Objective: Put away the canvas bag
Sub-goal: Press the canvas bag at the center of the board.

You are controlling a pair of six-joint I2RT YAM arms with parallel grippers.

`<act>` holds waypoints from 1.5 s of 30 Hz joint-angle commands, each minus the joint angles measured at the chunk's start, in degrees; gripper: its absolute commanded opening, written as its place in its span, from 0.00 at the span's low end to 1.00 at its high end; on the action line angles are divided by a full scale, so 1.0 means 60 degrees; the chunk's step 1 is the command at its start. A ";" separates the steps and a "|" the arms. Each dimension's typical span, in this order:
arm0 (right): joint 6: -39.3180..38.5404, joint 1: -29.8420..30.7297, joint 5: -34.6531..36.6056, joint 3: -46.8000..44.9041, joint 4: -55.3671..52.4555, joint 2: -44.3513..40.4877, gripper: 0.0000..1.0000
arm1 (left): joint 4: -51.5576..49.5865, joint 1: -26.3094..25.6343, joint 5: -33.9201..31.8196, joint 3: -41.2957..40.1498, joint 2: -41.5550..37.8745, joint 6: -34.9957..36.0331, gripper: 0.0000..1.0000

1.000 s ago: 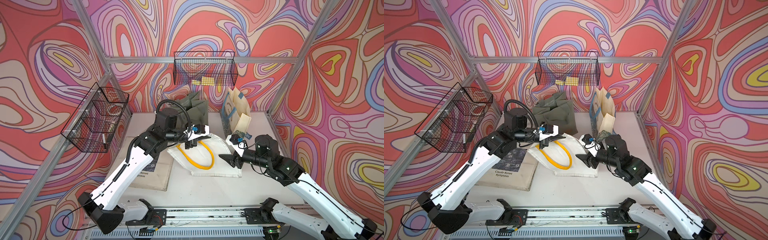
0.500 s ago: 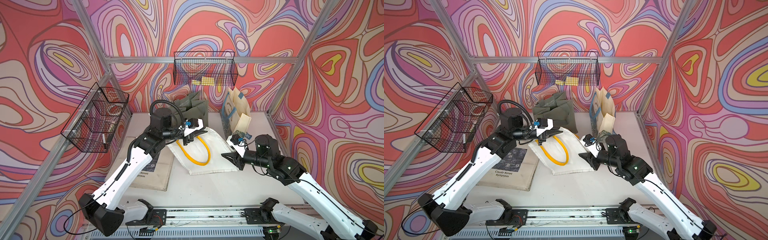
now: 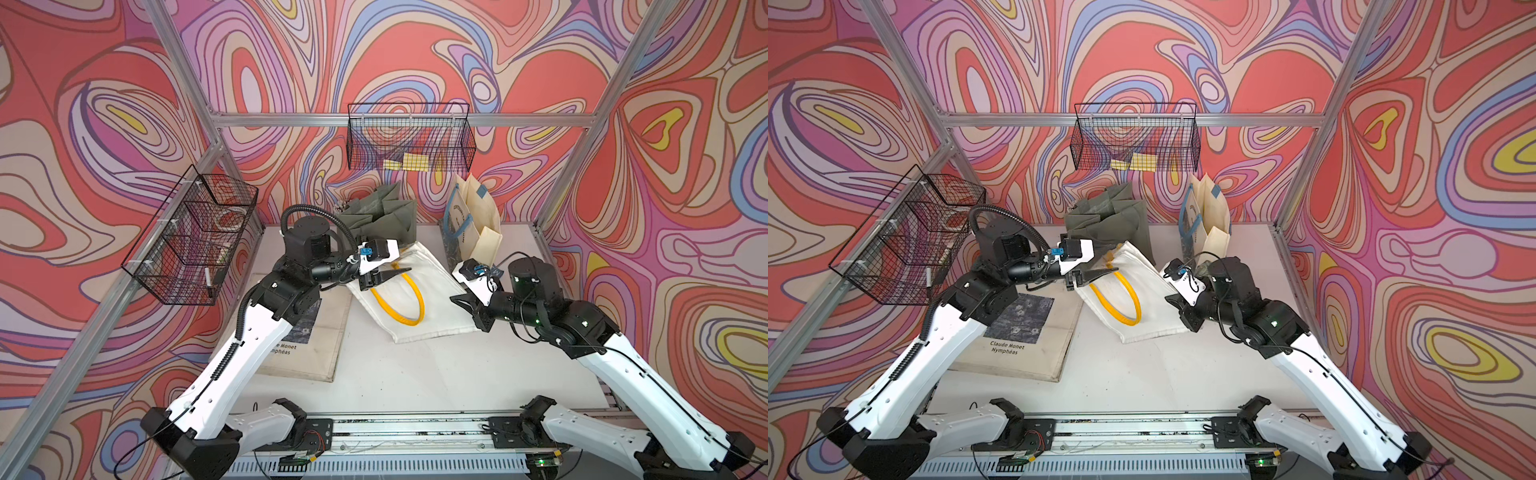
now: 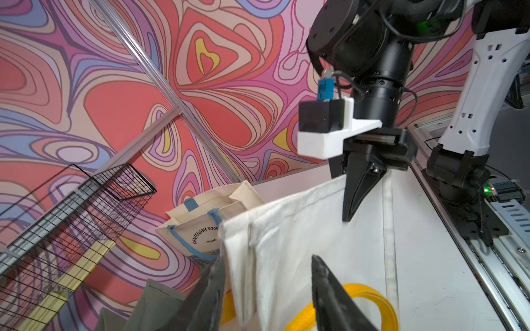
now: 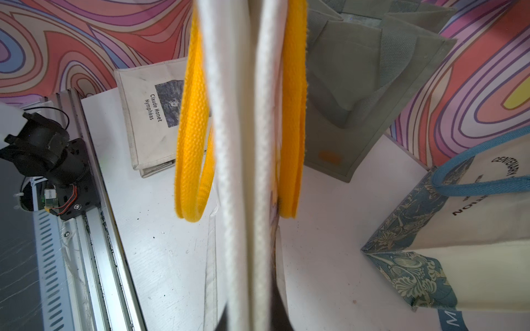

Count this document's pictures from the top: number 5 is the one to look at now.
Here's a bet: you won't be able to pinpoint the olive green fabric bag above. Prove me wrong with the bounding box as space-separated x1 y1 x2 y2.
305 1 455 182

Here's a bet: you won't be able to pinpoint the cream canvas tote bag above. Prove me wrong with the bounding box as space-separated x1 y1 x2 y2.
114 57 187 178

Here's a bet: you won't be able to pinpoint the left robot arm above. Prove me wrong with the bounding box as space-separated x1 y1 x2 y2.
1 103 89 186

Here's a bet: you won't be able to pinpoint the beige bag blue handles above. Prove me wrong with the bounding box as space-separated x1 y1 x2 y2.
362 127 529 329

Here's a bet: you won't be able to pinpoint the white bag yellow handles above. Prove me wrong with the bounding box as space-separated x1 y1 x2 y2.
174 1 308 330

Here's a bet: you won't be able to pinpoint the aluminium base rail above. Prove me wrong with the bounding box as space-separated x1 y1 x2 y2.
33 89 147 330

